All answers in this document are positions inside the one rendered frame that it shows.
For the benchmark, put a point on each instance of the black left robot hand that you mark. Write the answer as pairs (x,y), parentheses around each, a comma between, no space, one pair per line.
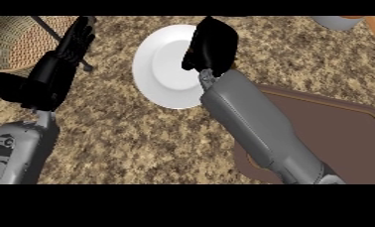
(51,72)

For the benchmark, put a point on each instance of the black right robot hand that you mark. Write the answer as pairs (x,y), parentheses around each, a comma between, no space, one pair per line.
(213,47)

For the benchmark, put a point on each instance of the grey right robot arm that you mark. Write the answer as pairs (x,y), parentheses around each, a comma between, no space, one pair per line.
(259,125)

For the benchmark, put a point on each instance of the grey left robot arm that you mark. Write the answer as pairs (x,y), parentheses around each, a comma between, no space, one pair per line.
(24,150)

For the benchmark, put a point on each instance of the white round plate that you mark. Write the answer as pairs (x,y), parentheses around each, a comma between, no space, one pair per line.
(163,67)

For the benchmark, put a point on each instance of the brown rectangular tray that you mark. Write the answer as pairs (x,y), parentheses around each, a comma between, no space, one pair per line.
(319,132)

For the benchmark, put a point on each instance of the grey cylindrical container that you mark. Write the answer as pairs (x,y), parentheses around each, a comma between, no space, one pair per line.
(337,22)

